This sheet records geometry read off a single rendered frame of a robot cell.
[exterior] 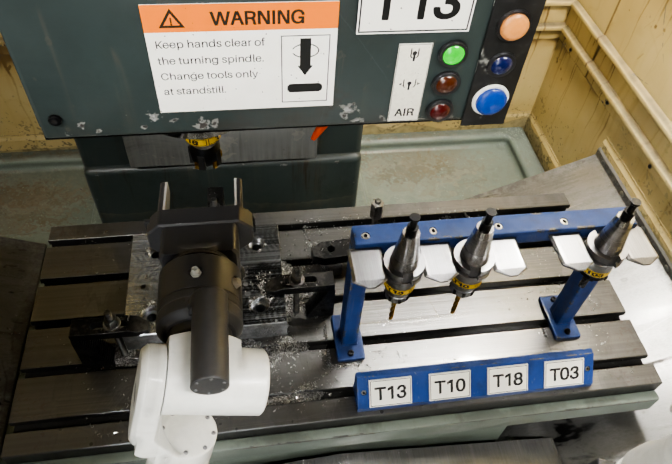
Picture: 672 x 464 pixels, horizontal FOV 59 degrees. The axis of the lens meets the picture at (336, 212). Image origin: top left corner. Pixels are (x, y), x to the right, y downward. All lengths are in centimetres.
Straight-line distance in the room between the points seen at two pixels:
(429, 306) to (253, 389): 72
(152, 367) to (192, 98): 24
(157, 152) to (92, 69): 95
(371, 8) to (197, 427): 45
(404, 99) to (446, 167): 143
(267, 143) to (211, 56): 95
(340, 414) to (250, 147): 67
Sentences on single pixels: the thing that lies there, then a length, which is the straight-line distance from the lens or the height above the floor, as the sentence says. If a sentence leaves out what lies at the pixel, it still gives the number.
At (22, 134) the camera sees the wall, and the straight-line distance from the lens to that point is 205.
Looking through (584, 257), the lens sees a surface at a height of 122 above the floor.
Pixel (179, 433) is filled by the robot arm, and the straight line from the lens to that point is 67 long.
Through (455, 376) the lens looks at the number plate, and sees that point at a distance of 114.
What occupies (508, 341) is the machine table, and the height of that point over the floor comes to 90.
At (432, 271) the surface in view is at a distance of 92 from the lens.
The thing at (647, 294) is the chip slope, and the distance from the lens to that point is 156.
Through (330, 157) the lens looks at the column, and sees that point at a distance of 155.
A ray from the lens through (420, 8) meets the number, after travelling 52.
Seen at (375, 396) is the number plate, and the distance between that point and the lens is 112.
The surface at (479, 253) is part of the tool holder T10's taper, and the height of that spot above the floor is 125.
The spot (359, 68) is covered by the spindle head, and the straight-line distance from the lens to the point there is 54.
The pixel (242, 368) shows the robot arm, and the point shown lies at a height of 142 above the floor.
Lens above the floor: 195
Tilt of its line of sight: 49 degrees down
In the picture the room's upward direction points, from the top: 5 degrees clockwise
